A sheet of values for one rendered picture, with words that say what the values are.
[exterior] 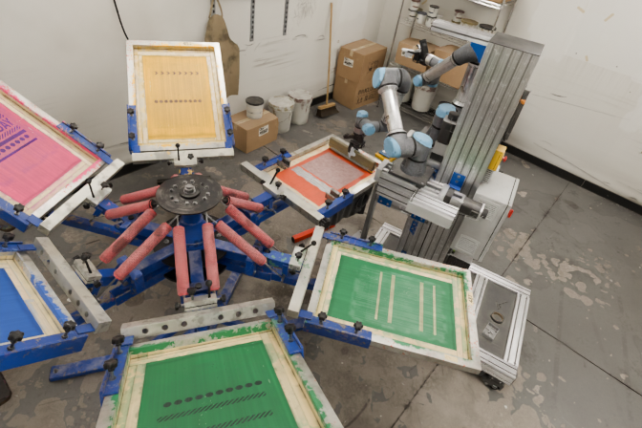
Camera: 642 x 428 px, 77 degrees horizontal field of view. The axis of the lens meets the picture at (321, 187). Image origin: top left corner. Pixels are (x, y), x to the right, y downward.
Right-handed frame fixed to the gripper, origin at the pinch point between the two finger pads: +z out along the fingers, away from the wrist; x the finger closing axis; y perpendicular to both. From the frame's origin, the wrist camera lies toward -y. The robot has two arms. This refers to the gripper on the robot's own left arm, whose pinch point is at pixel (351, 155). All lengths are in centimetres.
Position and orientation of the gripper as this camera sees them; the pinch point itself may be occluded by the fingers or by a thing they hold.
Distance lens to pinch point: 293.6
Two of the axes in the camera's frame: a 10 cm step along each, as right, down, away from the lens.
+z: -1.4, 7.8, 6.0
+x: 6.6, -3.8, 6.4
